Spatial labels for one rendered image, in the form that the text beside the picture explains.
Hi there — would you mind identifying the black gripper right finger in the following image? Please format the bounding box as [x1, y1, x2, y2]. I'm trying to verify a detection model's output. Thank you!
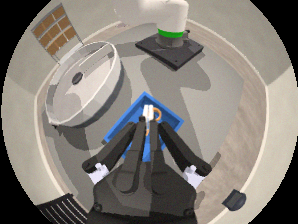
[148, 105, 212, 196]

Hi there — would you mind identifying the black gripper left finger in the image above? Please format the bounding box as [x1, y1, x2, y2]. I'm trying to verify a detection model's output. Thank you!
[82, 105, 148, 194]

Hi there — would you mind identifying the blue crate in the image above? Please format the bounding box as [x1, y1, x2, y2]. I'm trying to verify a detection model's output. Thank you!
[104, 91, 184, 162]

